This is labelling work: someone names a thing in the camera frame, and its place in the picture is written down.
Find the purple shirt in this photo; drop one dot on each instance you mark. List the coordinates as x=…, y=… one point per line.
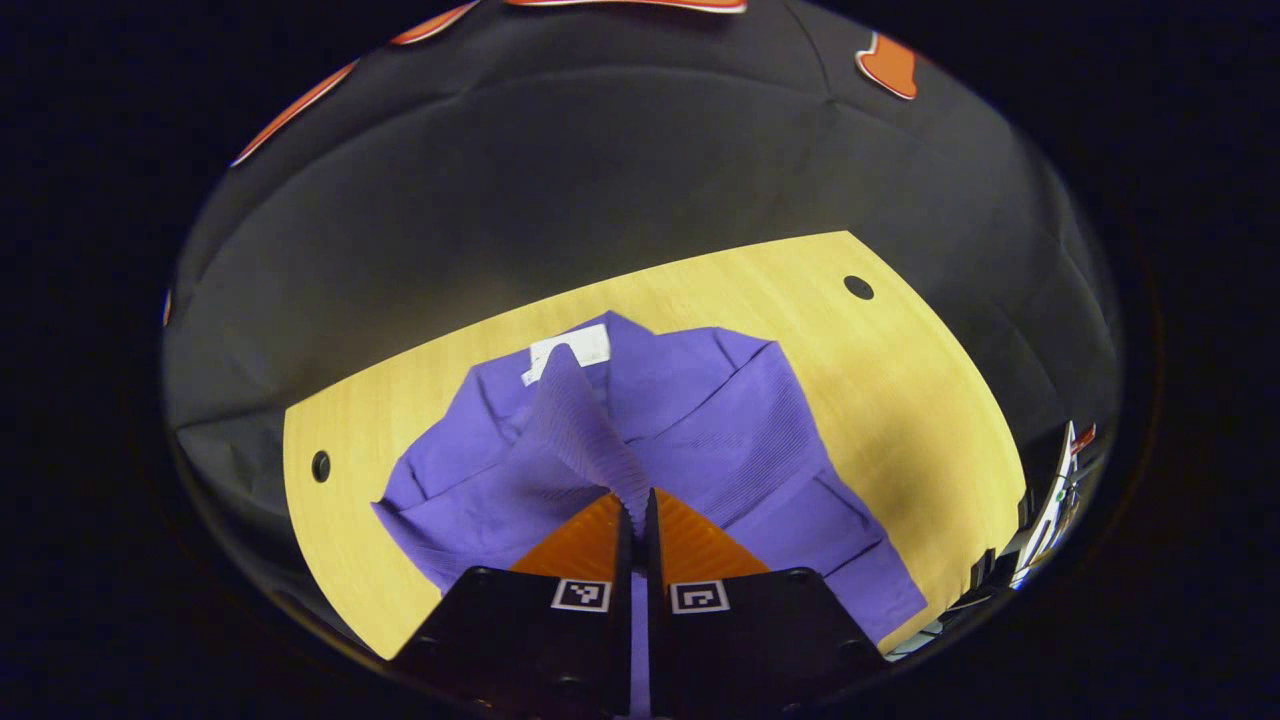
x=720, y=420

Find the black box-shaped object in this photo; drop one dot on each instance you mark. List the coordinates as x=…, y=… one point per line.
x=985, y=570

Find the white device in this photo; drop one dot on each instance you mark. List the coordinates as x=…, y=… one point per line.
x=1050, y=510

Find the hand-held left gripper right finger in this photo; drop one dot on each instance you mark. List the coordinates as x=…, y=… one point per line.
x=654, y=550

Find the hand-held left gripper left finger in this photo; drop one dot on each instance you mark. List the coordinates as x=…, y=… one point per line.
x=623, y=550

